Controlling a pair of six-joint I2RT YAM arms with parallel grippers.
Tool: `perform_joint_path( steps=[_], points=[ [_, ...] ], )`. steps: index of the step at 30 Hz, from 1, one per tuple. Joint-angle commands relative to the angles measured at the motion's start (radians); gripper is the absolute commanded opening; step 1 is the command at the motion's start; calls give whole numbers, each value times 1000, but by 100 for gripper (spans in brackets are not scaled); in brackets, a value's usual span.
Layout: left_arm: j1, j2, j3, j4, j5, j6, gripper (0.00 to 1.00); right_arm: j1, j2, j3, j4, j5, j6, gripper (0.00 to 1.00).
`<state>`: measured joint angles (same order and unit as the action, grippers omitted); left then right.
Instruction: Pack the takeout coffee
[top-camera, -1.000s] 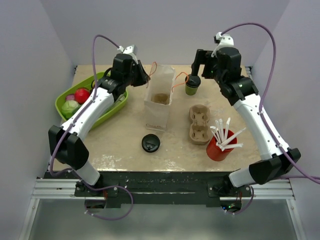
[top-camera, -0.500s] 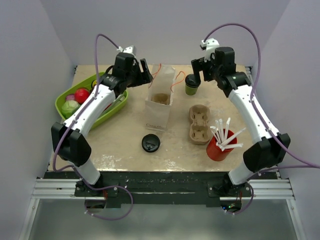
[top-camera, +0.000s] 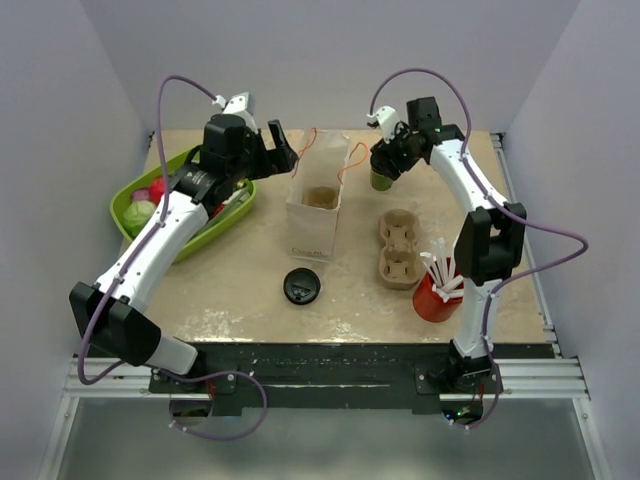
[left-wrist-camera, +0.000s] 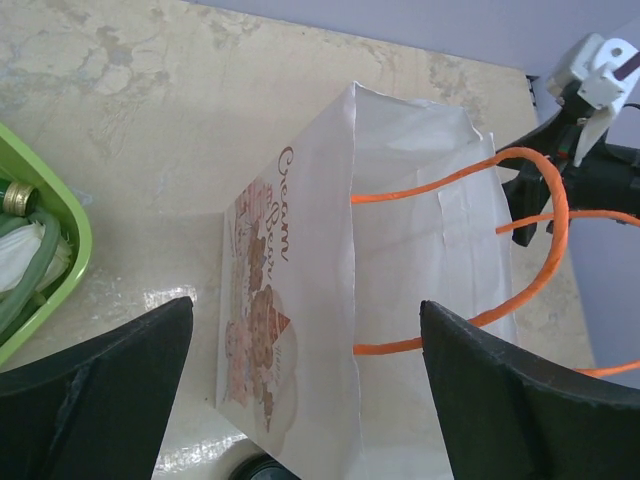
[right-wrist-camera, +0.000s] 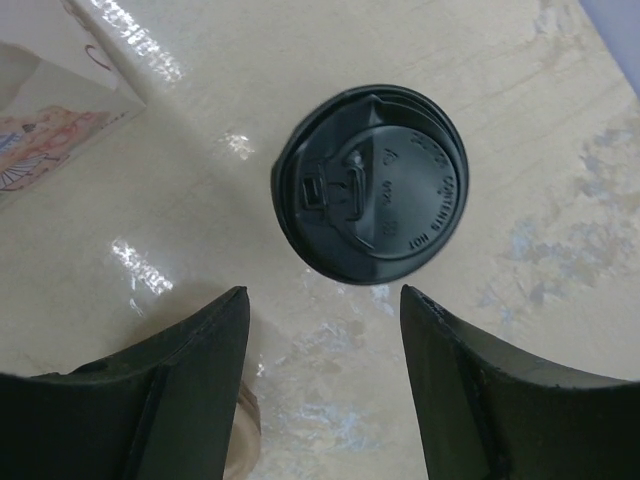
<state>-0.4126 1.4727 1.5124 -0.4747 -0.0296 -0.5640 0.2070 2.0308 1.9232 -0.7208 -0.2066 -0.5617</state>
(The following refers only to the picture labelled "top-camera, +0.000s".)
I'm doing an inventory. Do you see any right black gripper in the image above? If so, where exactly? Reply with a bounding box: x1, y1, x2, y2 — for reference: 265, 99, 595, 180
371, 120, 422, 181

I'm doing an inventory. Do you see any green paper coffee cup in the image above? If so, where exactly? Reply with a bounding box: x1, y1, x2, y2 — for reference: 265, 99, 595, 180
370, 170, 394, 192

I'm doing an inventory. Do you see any single brown pulp carrier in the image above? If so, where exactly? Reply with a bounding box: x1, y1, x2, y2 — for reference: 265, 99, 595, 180
301, 186, 340, 210

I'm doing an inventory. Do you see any black plastic cup lid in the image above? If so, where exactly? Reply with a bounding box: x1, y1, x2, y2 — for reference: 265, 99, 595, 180
370, 152, 389, 177

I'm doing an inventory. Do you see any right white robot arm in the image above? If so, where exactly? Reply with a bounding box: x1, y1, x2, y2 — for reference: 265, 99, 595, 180
368, 97, 526, 393

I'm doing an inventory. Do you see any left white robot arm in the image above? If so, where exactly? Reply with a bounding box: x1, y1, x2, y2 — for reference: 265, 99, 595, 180
69, 114, 298, 392

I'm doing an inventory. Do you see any red chili pepper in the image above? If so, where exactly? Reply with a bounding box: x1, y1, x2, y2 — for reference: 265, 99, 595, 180
209, 204, 225, 220

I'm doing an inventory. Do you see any green plastic bin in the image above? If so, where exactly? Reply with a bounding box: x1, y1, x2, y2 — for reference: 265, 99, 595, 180
108, 146, 255, 280

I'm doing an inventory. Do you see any brown pulp cup carrier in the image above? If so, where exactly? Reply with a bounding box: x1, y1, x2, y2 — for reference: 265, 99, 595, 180
378, 209, 424, 290

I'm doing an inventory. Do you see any white wrapped straw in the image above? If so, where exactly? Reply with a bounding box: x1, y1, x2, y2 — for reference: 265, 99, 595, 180
420, 237, 464, 303

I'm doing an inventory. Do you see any red apple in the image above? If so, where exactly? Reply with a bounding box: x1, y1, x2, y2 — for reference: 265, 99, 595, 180
148, 177, 165, 205

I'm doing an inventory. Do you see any red onion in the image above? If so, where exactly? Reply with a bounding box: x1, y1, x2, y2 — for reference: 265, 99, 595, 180
130, 188, 150, 202

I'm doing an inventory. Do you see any red cup holder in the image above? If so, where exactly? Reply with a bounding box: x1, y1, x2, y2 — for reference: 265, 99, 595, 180
412, 268, 463, 323

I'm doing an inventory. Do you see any green cabbage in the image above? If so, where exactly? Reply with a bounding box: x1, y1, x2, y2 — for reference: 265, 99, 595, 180
122, 200, 156, 238

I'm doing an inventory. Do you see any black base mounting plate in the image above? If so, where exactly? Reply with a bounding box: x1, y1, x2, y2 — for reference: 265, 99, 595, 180
150, 342, 503, 416

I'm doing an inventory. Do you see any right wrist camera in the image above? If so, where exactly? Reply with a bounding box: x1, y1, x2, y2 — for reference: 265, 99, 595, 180
367, 106, 401, 143

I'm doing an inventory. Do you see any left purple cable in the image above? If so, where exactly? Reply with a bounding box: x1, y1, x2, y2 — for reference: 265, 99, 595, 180
78, 75, 269, 441

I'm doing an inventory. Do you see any purple cable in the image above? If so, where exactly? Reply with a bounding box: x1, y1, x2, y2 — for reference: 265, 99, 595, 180
78, 75, 269, 441
368, 67, 589, 431

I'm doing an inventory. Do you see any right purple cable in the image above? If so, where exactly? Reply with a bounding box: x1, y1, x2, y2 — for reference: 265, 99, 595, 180
368, 67, 589, 431

